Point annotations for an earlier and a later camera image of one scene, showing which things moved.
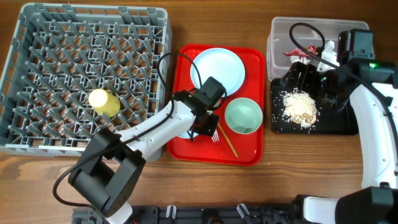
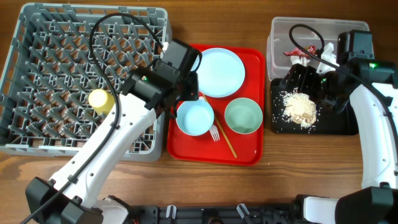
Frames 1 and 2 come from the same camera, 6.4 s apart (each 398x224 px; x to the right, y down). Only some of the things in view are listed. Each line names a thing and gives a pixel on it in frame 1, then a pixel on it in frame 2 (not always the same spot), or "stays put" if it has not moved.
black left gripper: x=210 y=129 to x=194 y=92
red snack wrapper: x=298 y=52 stays put
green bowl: x=243 y=116 stays put
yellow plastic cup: x=105 y=102 stays put
